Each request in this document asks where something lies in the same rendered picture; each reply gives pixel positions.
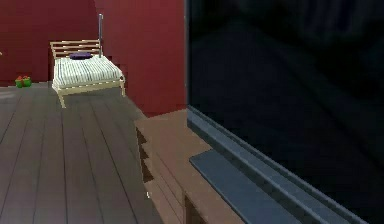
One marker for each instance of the brown wooden stand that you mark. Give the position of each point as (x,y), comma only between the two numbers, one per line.
(170,146)

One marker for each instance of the black television set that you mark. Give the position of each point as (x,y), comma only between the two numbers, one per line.
(286,100)

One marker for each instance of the wooden bed with striped mattress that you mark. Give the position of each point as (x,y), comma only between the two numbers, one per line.
(85,71)

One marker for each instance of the grey metal pole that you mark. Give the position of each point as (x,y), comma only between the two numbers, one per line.
(100,33)

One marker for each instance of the purple pillow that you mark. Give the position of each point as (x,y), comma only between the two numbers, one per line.
(80,55)

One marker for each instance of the green and red gift box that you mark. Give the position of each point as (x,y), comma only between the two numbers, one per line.
(23,81)

